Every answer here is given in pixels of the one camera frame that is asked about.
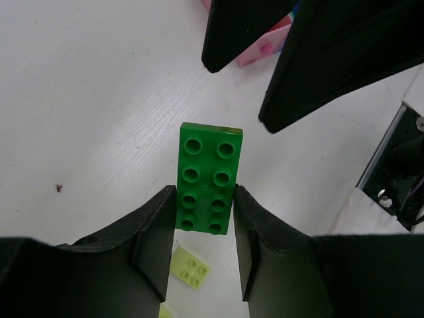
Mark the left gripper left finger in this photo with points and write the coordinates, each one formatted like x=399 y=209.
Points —
x=121 y=270

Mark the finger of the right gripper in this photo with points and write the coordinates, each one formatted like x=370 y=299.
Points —
x=335 y=47
x=238 y=33

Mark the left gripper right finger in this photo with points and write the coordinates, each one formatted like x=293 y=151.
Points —
x=286 y=273

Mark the green lego plate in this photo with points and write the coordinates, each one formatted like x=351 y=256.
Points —
x=208 y=162

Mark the pink container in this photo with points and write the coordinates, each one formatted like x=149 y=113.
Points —
x=261 y=46

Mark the light green lego middle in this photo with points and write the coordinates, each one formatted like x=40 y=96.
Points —
x=164 y=312

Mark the light green lego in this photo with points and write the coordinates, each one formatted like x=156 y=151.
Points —
x=188 y=268
x=164 y=312

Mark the light green lego left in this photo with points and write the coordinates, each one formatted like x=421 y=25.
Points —
x=188 y=268

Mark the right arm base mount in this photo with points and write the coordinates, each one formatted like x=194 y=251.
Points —
x=393 y=178

